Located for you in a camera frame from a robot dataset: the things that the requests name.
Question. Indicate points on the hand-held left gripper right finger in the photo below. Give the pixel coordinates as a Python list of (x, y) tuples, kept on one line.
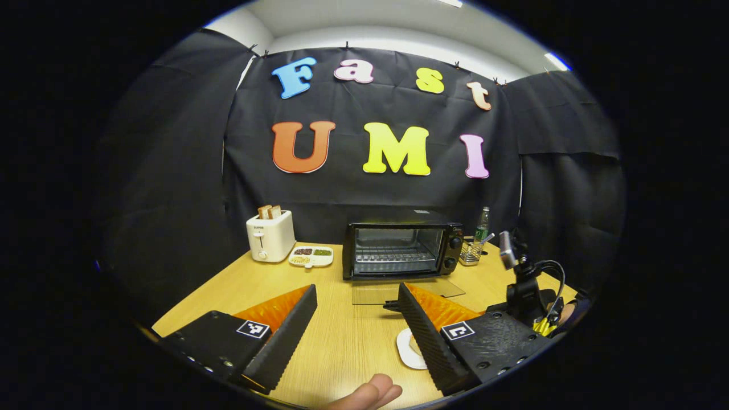
[(424, 336)]

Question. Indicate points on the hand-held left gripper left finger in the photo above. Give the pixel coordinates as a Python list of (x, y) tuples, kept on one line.
[(290, 336)]

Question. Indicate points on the black electric oven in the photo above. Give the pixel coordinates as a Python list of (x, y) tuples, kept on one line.
[(453, 253)]

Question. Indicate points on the white plate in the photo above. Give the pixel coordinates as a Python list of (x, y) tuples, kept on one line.
[(403, 350)]

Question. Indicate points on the white divided seed dish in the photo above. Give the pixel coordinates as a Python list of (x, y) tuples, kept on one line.
[(311, 256)]

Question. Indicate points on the clear water bottle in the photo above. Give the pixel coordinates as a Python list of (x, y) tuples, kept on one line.
[(482, 225)]

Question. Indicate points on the white toaster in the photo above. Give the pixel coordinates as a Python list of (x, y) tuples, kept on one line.
[(272, 239)]

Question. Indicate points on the toast slice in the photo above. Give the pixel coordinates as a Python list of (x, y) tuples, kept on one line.
[(275, 211), (264, 212)]

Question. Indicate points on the black backdrop cloth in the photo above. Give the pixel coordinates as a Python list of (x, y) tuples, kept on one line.
[(353, 193)]

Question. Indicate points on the small ceiling light panel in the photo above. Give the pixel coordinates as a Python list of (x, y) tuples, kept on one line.
[(557, 61)]

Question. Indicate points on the large ceiling light panel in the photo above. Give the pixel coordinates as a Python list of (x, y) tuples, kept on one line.
[(451, 2)]

